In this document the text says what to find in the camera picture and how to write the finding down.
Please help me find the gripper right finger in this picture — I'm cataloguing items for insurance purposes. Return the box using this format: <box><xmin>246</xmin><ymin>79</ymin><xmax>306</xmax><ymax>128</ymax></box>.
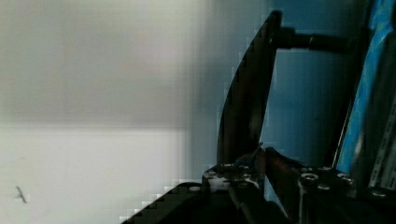
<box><xmin>264</xmin><ymin>147</ymin><xmax>395</xmax><ymax>224</ymax></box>

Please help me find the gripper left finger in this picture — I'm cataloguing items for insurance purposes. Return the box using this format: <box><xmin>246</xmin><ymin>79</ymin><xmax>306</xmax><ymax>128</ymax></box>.
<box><xmin>202</xmin><ymin>143</ymin><xmax>265</xmax><ymax>224</ymax></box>

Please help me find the black silver toaster oven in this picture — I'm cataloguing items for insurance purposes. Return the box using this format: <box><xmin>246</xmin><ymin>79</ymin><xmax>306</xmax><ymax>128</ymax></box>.
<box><xmin>186</xmin><ymin>0</ymin><xmax>396</xmax><ymax>190</ymax></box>

